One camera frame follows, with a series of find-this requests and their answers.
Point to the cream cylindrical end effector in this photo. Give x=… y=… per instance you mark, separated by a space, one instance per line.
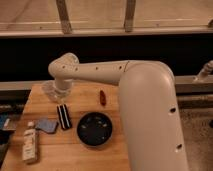
x=62 y=92

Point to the white tube bottle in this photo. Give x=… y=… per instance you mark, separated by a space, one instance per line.
x=30 y=144

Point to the black white striped eraser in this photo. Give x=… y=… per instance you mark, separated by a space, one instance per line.
x=64 y=117

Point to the clear plastic cup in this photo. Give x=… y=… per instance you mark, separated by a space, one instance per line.
x=52 y=92

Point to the blue grey cloth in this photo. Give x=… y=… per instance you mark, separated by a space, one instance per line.
x=46 y=125

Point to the black round plate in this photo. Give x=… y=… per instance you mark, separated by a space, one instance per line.
x=94 y=129

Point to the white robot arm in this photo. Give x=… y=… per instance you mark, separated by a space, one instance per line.
x=147 y=105

